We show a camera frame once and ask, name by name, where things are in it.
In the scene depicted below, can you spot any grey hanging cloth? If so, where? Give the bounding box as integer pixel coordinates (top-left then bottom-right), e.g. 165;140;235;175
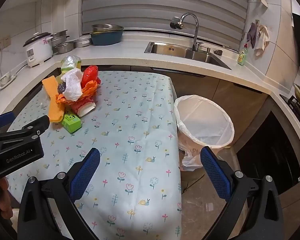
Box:
247;22;260;49

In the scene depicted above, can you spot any chrome faucet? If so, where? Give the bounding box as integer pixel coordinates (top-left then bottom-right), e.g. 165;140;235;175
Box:
169;12;203;52

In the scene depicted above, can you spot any yellow cleaning cloth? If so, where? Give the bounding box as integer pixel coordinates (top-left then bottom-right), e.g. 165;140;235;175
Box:
42;76;66;123

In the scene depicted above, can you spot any wall socket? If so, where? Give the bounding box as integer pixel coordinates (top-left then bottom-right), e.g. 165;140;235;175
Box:
0;36;12;52

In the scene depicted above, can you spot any orange plastic bag blue print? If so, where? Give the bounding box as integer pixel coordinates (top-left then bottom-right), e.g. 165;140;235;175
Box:
81;79;102;100

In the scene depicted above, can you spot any brown kitchen cabinet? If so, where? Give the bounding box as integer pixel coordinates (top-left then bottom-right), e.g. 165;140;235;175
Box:
47;65;275;155

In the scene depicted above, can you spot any small steel bowl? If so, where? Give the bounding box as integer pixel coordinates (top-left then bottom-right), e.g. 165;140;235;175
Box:
54;41;75;54

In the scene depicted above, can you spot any green carton box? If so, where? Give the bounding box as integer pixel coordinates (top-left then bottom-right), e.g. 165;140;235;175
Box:
62;112;82;133

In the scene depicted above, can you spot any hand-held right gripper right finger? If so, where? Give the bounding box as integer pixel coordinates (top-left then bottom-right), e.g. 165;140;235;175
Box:
200;146;284;240

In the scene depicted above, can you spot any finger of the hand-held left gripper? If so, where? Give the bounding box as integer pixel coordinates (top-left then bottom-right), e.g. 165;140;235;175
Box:
0;112;15;133
21;115;51;137

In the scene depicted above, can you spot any green dish soap bottle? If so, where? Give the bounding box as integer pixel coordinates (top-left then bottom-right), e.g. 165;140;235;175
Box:
237;44;248;66

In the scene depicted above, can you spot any white rice cooker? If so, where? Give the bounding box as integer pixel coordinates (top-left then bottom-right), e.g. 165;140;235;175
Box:
23;32;54;68

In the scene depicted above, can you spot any stainless steel sink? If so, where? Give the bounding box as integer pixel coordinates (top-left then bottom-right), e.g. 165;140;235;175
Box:
144;41;232;70

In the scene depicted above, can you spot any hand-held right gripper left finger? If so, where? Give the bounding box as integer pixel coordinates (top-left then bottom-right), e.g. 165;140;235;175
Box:
17;147;101;240

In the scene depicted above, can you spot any black built-in oven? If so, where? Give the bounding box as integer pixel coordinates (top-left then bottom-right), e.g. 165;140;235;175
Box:
236;110;300;195

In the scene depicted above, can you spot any stack of steel pots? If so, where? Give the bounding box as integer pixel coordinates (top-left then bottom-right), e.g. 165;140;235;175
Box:
51;30;69;47

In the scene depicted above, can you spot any black power cable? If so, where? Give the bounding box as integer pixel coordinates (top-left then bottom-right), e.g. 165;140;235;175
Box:
14;64;30;75

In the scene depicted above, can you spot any large steel bowl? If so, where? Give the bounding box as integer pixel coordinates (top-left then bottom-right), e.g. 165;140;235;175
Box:
91;24;124;33

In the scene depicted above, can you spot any floral tablecloth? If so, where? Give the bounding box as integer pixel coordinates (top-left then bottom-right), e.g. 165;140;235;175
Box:
5;70;183;240

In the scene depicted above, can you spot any flat steel pan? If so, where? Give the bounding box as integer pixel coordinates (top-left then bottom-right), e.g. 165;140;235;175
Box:
74;36;93;48

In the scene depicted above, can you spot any white kitchen countertop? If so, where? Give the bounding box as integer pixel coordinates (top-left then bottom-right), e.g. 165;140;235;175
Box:
0;29;300;155

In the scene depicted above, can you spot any white power strip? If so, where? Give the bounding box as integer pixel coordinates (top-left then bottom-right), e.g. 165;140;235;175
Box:
0;71;17;89

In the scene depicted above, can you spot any white hanging cloth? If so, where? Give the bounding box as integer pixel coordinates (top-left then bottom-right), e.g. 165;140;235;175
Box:
254;25;270;57

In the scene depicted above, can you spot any white bin with plastic liner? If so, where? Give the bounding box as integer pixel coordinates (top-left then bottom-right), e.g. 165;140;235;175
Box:
174;94;235;172

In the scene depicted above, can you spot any blue basin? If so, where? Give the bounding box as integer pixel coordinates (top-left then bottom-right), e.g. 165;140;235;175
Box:
90;29;124;46

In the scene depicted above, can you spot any white paper towel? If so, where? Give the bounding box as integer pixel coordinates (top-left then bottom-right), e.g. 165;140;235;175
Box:
61;69;83;101

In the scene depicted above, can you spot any red and white paper cup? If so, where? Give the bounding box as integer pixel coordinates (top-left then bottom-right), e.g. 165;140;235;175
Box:
69;99;96;117

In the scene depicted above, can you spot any grey window blind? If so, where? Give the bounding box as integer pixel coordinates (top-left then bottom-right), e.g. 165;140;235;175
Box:
80;0;249;50

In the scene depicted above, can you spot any person's left hand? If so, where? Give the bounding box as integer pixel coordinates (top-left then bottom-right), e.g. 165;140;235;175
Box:
0;177;14;228

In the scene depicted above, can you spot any black gas stove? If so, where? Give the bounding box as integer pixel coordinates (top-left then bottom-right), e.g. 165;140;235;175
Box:
280;94;300;130

